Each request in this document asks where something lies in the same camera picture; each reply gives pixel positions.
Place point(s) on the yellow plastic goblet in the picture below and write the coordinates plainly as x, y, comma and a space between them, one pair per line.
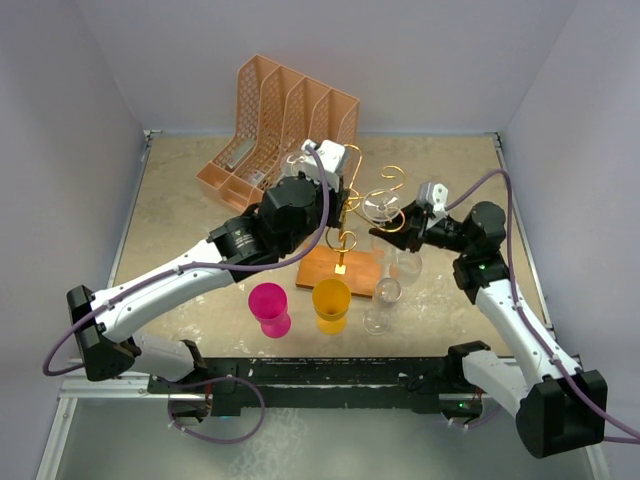
331, 300

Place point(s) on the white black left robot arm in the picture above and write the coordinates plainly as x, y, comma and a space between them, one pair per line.
278, 231

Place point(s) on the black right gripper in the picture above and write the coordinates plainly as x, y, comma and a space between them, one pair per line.
414, 230

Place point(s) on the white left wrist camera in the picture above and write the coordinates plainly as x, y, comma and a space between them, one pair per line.
332, 155

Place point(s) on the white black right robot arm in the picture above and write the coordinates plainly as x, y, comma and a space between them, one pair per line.
553, 401

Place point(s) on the clear lying wine glass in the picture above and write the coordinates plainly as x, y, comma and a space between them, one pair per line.
387, 295

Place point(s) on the clear tall wine glass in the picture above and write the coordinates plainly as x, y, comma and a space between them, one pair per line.
292, 163

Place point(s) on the orange plastic file organizer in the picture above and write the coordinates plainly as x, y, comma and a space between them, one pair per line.
277, 109

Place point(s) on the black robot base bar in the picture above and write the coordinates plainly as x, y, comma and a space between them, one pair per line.
423, 385

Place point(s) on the pink plastic goblet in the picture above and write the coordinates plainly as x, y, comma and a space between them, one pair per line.
268, 303

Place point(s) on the clear flute wine glass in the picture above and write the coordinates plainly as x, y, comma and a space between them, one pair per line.
380, 207

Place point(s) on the clear round wine glass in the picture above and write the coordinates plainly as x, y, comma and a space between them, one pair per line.
406, 268

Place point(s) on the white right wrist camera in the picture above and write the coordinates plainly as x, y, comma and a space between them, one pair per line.
434, 196

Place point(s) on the gold wire wine glass rack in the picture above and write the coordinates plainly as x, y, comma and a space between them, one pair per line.
342, 254

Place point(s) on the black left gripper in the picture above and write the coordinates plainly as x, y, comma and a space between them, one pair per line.
337, 196

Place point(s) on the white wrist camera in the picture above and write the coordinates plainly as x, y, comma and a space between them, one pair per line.
434, 196
332, 155

